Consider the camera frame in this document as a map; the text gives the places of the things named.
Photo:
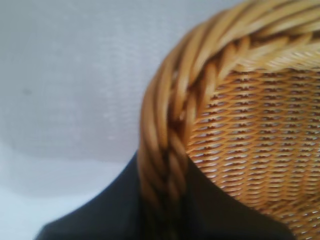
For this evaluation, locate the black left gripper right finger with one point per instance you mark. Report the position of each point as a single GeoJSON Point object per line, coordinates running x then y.
{"type": "Point", "coordinates": [215, 217]}

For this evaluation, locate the brown wicker basket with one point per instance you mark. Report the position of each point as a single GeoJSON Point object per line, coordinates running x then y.
{"type": "Point", "coordinates": [250, 125]}

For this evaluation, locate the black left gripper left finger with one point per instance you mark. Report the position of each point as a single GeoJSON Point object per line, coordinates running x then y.
{"type": "Point", "coordinates": [105, 215]}

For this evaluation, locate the white tablecloth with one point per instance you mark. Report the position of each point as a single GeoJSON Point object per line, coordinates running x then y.
{"type": "Point", "coordinates": [62, 87]}

